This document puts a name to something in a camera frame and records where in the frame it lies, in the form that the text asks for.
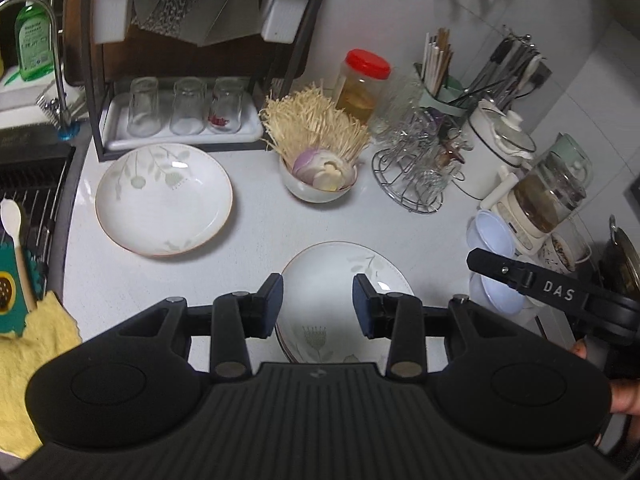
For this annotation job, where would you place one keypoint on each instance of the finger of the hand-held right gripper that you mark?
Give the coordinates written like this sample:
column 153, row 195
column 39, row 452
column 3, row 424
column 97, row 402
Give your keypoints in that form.
column 500, row 267

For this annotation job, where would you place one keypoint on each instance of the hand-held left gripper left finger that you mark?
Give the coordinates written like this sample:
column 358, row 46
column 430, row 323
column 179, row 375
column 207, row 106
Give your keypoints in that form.
column 272, row 305

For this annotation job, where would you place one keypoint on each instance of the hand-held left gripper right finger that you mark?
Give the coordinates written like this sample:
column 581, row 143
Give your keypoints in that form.
column 362, row 310

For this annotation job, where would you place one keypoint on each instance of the lilac plastic bowl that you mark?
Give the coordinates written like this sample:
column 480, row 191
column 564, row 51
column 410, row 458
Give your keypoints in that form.
column 497, row 295
column 492, row 232

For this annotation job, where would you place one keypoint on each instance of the stack of white floral plates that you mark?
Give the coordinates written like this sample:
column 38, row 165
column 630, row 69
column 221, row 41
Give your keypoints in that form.
column 325, row 280

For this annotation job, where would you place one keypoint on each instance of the deep white floral plate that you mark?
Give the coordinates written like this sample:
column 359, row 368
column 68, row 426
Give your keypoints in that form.
column 165, row 205

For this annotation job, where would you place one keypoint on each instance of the person's right hand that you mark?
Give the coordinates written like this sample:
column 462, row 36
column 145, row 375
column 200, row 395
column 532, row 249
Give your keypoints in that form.
column 625, row 390

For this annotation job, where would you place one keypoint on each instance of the dark metal wok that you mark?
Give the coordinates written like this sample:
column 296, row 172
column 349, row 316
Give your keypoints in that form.
column 622, row 260

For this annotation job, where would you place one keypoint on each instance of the patterned ceramic cup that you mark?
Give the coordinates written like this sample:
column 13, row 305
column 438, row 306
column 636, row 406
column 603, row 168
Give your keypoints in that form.
column 562, row 252

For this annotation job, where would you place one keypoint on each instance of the glass kettle on cream base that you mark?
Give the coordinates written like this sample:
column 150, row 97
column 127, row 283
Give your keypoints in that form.
column 545, row 195

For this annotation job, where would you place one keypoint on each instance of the white pot with glass lid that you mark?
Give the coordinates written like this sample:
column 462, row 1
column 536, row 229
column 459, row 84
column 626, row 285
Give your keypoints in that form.
column 487, row 160

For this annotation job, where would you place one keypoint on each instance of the small white bowl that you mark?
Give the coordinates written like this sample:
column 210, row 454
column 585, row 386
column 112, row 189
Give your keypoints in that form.
column 310, row 192

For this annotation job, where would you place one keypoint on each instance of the mint green electric kettle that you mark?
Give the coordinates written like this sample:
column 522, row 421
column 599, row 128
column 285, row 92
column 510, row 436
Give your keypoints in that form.
column 570, row 152

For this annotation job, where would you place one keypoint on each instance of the garlic bulb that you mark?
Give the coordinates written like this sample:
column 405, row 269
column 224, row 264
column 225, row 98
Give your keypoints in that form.
column 332, row 175
column 307, row 162

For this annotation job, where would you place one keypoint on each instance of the white plastic tray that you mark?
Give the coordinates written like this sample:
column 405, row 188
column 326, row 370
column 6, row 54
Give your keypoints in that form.
column 240, row 137

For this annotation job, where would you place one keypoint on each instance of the green chopstick holder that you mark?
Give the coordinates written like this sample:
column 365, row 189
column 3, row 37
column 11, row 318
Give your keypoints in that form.
column 450, row 100

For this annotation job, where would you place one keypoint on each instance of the bundle of pale thin sticks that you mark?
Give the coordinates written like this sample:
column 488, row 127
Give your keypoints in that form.
column 310, row 120

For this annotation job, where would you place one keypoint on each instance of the hanging kitchen utensils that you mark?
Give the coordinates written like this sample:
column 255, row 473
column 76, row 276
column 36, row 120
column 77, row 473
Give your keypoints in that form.
column 510, row 67

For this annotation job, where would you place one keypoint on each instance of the clear glass with red print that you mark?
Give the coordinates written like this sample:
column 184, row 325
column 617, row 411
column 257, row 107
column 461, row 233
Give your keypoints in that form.
column 226, row 107

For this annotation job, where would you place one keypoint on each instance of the clear drinking glass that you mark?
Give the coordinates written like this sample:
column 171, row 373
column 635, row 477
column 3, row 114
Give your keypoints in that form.
column 144, row 107
column 188, row 107

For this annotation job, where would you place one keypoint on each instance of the bundle of chopsticks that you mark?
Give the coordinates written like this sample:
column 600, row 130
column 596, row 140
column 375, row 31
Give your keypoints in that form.
column 437, row 57

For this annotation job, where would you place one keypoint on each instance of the red lid plastic jar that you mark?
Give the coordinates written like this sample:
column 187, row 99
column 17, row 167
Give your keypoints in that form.
column 360, row 87

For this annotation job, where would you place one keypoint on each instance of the yellow cloth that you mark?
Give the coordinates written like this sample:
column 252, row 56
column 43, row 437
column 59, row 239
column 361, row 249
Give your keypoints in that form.
column 35, row 360

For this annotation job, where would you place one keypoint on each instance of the teal sponge cloth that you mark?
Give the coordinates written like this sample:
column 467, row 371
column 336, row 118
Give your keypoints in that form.
column 12, row 290

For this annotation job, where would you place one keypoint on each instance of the wooden cutting board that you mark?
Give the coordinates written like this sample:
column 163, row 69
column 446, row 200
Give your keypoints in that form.
column 165, row 60

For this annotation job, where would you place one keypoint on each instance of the black sink drying rack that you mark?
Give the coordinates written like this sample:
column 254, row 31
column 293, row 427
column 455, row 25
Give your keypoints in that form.
column 35, row 180

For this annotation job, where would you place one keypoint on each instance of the black metal kitchen rack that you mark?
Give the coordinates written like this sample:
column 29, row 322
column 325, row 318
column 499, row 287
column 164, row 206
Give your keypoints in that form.
column 93, row 85

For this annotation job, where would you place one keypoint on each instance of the white rack holder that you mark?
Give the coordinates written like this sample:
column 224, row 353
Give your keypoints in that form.
column 112, row 7
column 282, row 15

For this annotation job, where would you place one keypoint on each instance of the steel kitchen knife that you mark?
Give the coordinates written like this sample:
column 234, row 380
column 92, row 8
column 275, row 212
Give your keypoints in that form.
column 230, row 15

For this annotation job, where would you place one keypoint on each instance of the metal faucet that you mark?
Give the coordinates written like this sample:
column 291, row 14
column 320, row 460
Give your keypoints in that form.
column 60, row 85

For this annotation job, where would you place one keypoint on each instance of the patterned kitchen knife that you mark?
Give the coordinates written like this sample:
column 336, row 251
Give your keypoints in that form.
column 172, row 2

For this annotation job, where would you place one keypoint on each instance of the green dish soap bottle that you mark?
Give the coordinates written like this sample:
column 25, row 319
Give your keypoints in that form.
column 34, row 42

